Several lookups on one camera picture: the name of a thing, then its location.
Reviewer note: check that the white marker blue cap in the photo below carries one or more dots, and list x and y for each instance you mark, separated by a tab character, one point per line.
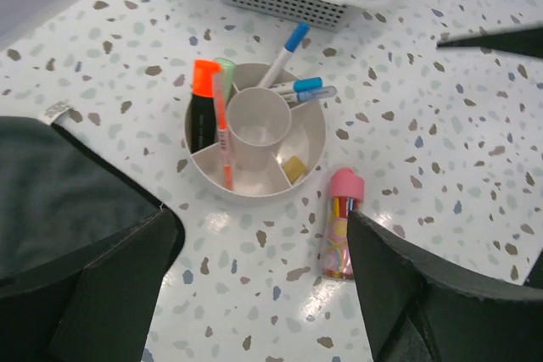
297	86

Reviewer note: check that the white round divided organizer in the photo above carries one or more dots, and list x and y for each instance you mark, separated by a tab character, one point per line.
264	132

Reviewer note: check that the white pen blue cap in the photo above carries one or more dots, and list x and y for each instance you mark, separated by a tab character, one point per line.
284	55

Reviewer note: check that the pink capped crayon tube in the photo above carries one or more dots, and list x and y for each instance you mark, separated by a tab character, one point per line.
345	194

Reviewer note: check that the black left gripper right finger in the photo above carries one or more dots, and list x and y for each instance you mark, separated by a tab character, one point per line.
417	306

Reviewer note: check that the orange gel pen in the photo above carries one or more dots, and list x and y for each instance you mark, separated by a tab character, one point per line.
221	126

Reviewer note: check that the small tan eraser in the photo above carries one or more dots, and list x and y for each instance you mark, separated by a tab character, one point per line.
293	168

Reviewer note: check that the dark grey microfibre cloth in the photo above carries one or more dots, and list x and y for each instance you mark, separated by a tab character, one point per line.
58	196

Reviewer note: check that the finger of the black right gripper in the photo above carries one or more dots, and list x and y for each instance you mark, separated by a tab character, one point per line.
525	40

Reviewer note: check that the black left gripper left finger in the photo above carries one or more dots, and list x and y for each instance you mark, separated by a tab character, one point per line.
94	304

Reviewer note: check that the orange capped marker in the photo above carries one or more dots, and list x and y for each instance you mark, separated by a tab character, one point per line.
203	118

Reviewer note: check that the green eraser block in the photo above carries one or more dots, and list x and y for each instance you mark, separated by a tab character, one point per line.
228	69

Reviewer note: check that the clear blue ballpoint pen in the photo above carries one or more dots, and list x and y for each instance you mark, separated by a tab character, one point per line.
309	95

